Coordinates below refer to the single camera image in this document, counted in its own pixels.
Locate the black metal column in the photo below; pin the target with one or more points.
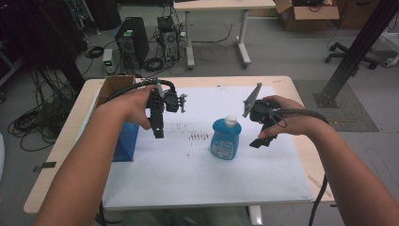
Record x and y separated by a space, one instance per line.
357 47

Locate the small grey power supply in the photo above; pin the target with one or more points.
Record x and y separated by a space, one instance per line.
108 61

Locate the person's left hand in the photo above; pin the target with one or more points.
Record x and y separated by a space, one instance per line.
133 106

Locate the white device on floor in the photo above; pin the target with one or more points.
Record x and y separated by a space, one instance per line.
391 61

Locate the blue bottle with white cap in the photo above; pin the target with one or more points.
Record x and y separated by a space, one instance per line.
224 141

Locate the closed brown cardboard box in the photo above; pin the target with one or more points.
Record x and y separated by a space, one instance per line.
354 14

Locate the white-legged desk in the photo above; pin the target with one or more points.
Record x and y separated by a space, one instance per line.
219 4

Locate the person's grey pants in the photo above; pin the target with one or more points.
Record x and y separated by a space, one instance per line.
188 218

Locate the black curtain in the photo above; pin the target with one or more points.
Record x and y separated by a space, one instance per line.
40 34

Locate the light wooden table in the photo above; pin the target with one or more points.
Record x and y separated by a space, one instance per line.
219 81

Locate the grey floor mat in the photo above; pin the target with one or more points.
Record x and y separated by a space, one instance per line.
351 103

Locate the black tape strip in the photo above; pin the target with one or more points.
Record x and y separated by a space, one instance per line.
47 165

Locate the open brown cardboard box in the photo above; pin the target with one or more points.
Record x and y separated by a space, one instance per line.
309 15

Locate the open-sided computer tower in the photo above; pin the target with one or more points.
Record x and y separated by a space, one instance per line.
169 39

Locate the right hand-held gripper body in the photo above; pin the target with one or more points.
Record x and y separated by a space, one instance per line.
263 111

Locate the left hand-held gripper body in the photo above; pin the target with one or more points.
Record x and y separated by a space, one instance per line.
172 102

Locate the white table leg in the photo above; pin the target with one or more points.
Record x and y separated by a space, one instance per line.
255 216

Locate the person's right hand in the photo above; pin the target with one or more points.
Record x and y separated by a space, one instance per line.
298 124

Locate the black office chair base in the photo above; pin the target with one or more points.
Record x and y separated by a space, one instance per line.
351 56

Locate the black computer tower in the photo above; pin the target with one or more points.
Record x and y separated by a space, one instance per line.
133 40

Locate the blue cardboard box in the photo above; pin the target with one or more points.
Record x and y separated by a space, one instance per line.
125 144

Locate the white table mat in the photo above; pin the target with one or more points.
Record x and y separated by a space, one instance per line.
188 175

